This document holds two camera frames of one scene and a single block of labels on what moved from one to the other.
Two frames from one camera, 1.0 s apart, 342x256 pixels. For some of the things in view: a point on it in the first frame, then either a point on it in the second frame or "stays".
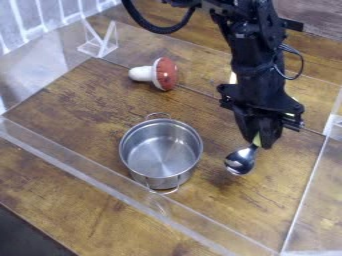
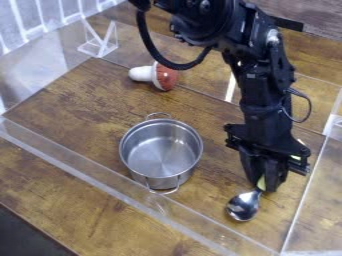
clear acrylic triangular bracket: x=97 y=46 stays
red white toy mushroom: x=162 y=72 stays
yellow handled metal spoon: x=240 y=162 to x=242 y=206
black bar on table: x=289 y=24 stays
